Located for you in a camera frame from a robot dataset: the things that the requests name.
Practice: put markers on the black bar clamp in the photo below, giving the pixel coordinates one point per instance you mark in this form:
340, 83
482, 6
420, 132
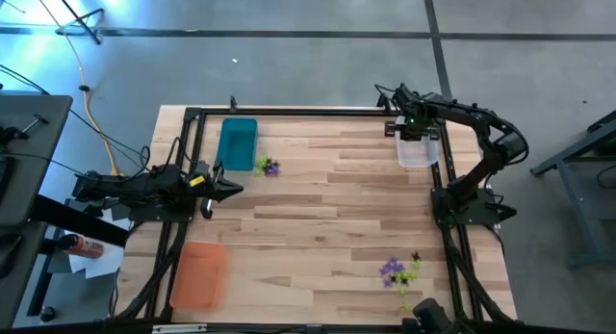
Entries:
33, 124

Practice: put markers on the teal plastic bin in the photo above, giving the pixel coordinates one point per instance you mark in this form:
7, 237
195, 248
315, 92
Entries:
237, 144

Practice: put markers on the dark rounded object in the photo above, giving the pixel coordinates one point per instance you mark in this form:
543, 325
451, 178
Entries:
430, 315

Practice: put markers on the black round knob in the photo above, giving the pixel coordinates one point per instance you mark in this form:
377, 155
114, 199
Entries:
47, 314

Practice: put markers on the grey metal workbench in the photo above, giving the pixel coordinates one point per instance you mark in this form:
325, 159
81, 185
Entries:
577, 218

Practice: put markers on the clear plastic bin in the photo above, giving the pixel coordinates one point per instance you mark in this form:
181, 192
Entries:
416, 156

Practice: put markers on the black plastic spider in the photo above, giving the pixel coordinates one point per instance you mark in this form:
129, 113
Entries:
415, 255
270, 160
394, 278

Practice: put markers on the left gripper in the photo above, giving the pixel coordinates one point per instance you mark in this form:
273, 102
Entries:
207, 189

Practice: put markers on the silver bracket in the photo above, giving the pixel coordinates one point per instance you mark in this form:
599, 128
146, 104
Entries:
178, 328

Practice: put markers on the black frame clamp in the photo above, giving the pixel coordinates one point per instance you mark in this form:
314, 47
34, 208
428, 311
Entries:
233, 103
382, 103

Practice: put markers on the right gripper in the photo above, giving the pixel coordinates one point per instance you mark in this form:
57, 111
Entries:
415, 129

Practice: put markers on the black aluminium table frame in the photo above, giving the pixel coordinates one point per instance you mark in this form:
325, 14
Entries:
298, 112

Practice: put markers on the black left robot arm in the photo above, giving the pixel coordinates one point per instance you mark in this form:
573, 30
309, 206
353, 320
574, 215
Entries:
125, 187

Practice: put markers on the orange plastic bin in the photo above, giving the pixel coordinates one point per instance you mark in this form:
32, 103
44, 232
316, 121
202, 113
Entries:
199, 276

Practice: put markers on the black tripod stand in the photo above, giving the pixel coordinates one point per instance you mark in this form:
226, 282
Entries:
79, 19

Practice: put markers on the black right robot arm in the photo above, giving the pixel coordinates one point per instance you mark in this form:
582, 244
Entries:
474, 115

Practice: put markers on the white paper sheets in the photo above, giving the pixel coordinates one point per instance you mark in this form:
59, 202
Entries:
103, 264

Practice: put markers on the black diagonal beam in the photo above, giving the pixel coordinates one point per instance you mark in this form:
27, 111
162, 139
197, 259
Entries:
82, 221

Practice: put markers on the grey side desk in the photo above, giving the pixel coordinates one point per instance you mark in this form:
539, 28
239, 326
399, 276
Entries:
29, 180

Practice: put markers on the orange bottle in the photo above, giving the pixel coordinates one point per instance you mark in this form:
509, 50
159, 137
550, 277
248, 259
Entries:
86, 247

